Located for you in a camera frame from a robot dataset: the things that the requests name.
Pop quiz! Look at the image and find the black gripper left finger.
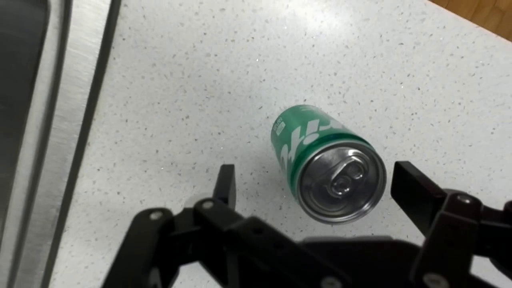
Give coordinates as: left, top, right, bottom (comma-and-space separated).
100, 162, 343, 288

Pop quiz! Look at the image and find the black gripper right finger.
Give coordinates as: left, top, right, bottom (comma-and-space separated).
388, 160, 512, 288

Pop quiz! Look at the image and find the green soda can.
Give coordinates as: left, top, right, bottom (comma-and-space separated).
268, 103, 388, 226

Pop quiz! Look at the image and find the stainless steel double sink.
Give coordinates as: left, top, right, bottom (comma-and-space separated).
0, 0, 123, 288

